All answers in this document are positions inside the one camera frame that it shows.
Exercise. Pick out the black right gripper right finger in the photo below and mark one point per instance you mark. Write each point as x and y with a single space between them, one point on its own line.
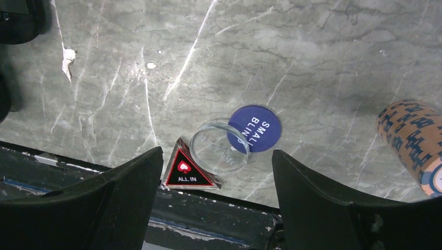
321 213

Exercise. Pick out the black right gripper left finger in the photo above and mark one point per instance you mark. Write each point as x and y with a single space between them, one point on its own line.
108 211

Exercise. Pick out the blue small blind button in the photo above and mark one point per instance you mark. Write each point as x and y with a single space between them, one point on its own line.
260 127

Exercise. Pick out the black poker set case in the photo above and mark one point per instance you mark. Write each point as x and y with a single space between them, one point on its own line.
21 21

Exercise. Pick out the black triangular all-in button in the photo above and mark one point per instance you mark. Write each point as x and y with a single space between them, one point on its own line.
183 173

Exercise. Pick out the orange poker chip stack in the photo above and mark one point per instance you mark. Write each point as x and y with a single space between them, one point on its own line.
412 129

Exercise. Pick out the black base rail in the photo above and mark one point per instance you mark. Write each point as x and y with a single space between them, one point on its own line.
178 220

